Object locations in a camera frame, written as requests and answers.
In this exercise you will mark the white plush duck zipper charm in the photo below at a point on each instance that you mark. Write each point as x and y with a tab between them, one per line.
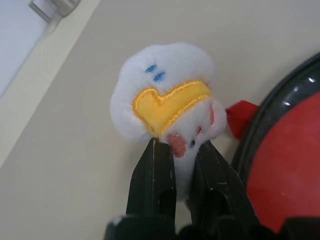
175	62

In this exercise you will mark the silver metal fixture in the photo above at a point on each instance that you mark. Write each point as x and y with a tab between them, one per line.
62	7

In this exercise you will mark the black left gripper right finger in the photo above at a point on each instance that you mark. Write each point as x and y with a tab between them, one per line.
217	185

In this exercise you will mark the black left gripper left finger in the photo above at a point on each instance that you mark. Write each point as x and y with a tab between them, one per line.
150	180

